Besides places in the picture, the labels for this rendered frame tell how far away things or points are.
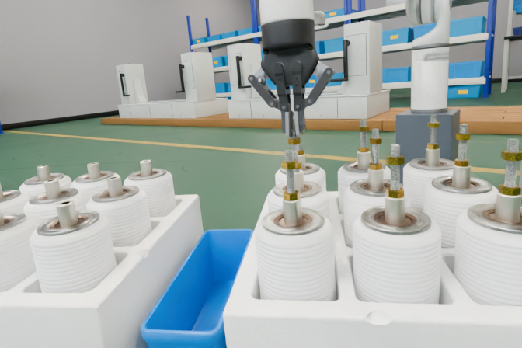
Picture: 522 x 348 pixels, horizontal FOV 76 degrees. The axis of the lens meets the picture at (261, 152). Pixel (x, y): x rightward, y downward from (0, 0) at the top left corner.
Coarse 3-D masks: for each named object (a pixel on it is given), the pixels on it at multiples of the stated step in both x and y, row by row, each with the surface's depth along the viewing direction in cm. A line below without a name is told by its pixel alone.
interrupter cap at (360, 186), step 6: (360, 180) 53; (366, 180) 53; (384, 180) 52; (354, 186) 50; (360, 186) 50; (366, 186) 51; (384, 186) 50; (402, 186) 48; (354, 192) 49; (360, 192) 48; (366, 192) 47; (372, 192) 47; (378, 192) 47; (384, 192) 47
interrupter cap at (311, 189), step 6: (276, 186) 53; (282, 186) 53; (306, 186) 53; (312, 186) 52; (318, 186) 52; (276, 192) 50; (282, 192) 50; (300, 192) 51; (306, 192) 50; (312, 192) 50; (318, 192) 50
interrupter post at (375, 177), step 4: (368, 172) 49; (372, 172) 49; (376, 172) 48; (380, 172) 48; (368, 176) 50; (372, 176) 49; (376, 176) 48; (380, 176) 48; (368, 180) 50; (372, 180) 49; (376, 180) 49; (380, 180) 49; (368, 184) 50; (372, 184) 49; (376, 184) 49; (380, 184) 49; (368, 188) 50; (372, 188) 49; (376, 188) 49; (380, 188) 49
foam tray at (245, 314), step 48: (336, 192) 70; (336, 240) 50; (240, 288) 40; (336, 288) 44; (240, 336) 36; (288, 336) 35; (336, 336) 34; (384, 336) 33; (432, 336) 33; (480, 336) 32
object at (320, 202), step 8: (272, 192) 52; (272, 200) 50; (280, 200) 49; (304, 200) 48; (312, 200) 48; (320, 200) 48; (328, 200) 50; (272, 208) 50; (280, 208) 48; (312, 208) 48; (320, 208) 49; (328, 208) 50; (328, 216) 50
